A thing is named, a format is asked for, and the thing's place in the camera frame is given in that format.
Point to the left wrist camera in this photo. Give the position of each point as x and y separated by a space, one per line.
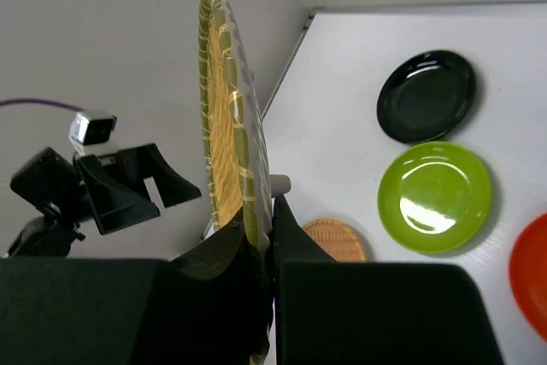
90 133

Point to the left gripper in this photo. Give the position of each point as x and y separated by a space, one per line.
117 194

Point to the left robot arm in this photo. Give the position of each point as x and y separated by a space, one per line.
52 185

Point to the orange round plate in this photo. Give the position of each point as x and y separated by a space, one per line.
527 274

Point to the brown woven bamboo plate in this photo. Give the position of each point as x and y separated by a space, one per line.
337 239

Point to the black round plate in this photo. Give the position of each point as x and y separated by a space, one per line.
426 97

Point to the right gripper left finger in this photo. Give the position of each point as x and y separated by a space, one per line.
212 305

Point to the aluminium table edge rail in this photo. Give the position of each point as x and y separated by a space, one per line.
301 37

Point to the green-rimmed bamboo woven plate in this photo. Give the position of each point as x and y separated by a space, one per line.
234 147

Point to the green round plate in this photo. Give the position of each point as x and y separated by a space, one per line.
435 197

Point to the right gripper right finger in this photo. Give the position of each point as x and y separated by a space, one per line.
329 312

